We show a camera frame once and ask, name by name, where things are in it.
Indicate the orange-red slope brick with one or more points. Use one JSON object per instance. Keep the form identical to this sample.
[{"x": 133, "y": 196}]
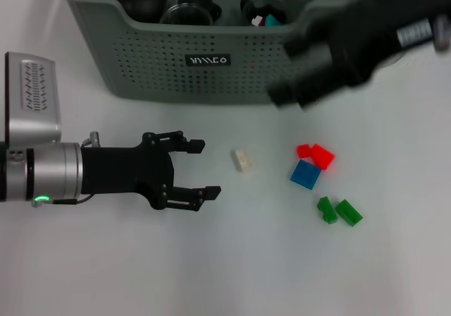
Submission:
[{"x": 322, "y": 156}]

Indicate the black round teapot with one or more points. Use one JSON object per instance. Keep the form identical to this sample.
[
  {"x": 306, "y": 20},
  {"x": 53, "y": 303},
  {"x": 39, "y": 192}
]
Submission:
[{"x": 141, "y": 2}]

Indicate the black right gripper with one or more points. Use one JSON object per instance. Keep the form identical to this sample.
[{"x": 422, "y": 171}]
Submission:
[{"x": 370, "y": 30}]

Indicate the teal toy brick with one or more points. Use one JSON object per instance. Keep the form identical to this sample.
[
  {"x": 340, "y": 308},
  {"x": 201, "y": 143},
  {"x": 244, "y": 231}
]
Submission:
[{"x": 272, "y": 21}]

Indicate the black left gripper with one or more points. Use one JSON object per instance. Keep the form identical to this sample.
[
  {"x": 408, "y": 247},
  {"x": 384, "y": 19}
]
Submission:
[{"x": 127, "y": 171}]

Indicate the small orange-red square brick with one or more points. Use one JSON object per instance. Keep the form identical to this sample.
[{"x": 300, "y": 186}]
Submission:
[{"x": 304, "y": 151}]

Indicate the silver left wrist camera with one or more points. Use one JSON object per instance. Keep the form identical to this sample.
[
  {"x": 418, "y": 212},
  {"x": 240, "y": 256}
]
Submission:
[{"x": 31, "y": 97}]

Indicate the grey-green perforated storage bin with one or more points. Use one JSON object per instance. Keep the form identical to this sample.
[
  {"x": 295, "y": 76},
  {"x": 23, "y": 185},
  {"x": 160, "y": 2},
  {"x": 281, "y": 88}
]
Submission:
[{"x": 211, "y": 79}]

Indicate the green toy brick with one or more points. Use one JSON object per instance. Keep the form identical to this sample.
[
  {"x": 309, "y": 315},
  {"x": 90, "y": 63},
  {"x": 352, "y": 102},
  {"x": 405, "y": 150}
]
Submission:
[
  {"x": 349, "y": 213},
  {"x": 327, "y": 210}
]

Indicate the blue flat toy brick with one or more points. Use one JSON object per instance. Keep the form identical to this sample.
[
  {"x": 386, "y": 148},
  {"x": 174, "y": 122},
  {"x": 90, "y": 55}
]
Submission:
[{"x": 304, "y": 175}]

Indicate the white toy brick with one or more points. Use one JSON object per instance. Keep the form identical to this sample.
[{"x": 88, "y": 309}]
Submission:
[
  {"x": 257, "y": 21},
  {"x": 243, "y": 160}
]

